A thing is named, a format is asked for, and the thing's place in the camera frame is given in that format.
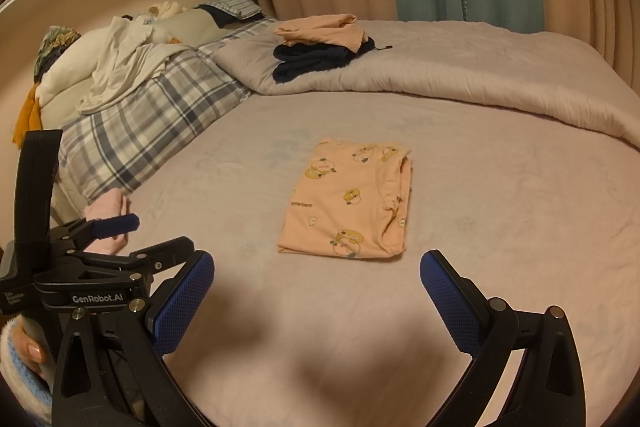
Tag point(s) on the green patterned cloth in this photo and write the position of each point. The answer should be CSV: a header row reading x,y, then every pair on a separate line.
x,y
52,42

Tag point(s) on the orange cloth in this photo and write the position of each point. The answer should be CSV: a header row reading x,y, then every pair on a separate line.
x,y
27,117

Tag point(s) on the person's left hand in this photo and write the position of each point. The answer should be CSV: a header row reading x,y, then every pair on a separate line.
x,y
32,347

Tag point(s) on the striped pillow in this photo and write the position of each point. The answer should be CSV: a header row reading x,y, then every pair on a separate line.
x,y
232,4

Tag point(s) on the beige pillow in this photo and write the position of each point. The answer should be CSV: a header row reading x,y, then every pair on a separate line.
x,y
195,24

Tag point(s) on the white pillow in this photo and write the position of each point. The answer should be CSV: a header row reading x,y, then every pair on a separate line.
x,y
65,69

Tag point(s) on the navy folded clothes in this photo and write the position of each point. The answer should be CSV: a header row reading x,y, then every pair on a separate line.
x,y
310,59

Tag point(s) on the plain peach folded clothes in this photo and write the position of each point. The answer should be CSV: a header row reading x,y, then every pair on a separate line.
x,y
320,29

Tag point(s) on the white crumpled cloth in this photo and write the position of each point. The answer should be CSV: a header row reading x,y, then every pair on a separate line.
x,y
125,57

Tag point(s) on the cream plush toy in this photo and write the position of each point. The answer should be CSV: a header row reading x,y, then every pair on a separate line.
x,y
167,9

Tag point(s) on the pink bed sheet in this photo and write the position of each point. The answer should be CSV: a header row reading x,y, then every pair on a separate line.
x,y
500,207

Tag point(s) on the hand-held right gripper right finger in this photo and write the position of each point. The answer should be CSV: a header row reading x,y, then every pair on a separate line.
x,y
447,302

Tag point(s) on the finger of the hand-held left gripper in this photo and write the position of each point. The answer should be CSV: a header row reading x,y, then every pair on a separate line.
x,y
117,223
165,252

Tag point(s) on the peach cartoon print shirt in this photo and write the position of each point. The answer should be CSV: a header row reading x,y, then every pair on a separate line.
x,y
340,202

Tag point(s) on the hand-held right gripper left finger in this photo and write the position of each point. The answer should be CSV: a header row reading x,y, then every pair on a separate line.
x,y
182,302

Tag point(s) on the pink folded cloth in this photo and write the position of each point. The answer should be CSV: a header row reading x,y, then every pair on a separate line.
x,y
107,204

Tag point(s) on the plaid blanket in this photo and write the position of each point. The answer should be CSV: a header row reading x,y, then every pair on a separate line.
x,y
150,117

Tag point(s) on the grey quilt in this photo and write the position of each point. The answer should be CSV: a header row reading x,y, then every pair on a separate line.
x,y
475,67

